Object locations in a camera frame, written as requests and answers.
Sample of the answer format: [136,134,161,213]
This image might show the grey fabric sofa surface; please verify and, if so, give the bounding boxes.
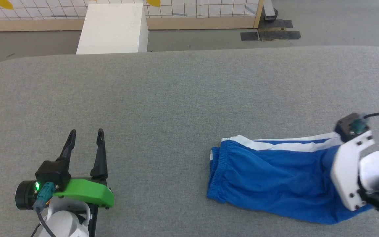
[0,46,379,237]

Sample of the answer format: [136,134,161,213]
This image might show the white box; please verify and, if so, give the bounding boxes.
[76,3,149,55]

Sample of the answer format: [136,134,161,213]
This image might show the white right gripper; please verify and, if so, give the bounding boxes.
[330,130,376,211]

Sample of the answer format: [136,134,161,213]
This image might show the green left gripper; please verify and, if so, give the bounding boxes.
[53,129,115,209]

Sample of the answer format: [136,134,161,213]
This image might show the metal stand foot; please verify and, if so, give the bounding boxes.
[262,0,278,22]

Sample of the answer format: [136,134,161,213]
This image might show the blue shorts with white stripes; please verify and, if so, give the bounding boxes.
[207,132,374,225]

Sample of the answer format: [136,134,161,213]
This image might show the lemon print grid panel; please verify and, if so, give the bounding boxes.
[0,0,265,32]

